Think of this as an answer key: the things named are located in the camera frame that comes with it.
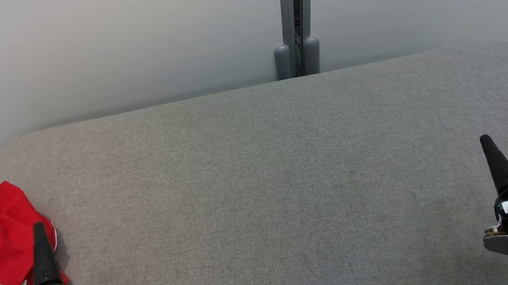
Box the grey cylinder post foot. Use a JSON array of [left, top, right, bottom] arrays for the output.
[[273, 43, 295, 81], [299, 35, 324, 76]]

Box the grey metal partition post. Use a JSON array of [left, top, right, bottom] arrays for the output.
[[276, 0, 328, 79]]

